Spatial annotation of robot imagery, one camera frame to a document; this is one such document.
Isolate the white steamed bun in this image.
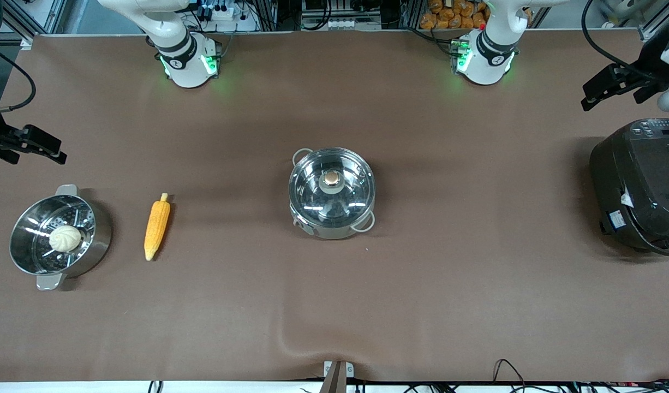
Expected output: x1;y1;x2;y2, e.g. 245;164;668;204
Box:
49;224;83;253

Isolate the aluminium frame profile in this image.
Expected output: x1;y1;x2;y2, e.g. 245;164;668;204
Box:
1;0;59;51

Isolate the stainless steel steamer pot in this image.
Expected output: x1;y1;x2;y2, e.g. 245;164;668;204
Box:
9;184;113;291

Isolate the black rice cooker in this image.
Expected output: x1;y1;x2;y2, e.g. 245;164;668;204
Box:
589;118;669;259

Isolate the stainless steel cooking pot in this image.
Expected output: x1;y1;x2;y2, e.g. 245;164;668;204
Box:
288;147;377;240

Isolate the white power strip with plugs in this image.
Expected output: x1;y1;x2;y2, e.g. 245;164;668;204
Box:
195;0;260;32

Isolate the glass pot lid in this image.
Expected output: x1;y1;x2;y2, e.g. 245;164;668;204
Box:
289;147;376;225

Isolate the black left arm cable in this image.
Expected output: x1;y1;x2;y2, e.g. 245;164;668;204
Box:
581;0;660;82

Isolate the yellow corn cob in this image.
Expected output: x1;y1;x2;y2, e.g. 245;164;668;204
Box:
144;193;172;262

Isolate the looped black floor cable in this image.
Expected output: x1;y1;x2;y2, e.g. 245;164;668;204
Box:
492;358;527;387

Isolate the brown table mat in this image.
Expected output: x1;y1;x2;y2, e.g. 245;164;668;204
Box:
0;29;669;383

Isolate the pile of orange breads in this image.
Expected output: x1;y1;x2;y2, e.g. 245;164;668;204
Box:
420;0;491;30

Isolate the metal table clamp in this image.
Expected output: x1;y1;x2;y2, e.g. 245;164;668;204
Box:
319;360;355;393

